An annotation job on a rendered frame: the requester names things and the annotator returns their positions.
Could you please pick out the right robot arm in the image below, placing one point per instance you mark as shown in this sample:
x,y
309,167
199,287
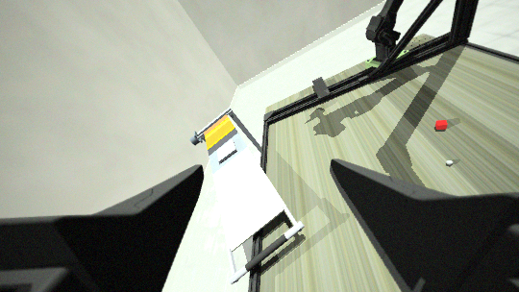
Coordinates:
x,y
380,29

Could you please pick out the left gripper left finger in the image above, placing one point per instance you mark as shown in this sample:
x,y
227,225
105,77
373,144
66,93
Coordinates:
x,y
128,247

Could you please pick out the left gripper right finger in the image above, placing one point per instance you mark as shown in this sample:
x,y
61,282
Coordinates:
x,y
429,241

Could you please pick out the small red cube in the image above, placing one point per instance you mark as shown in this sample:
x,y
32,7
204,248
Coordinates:
x,y
441,125

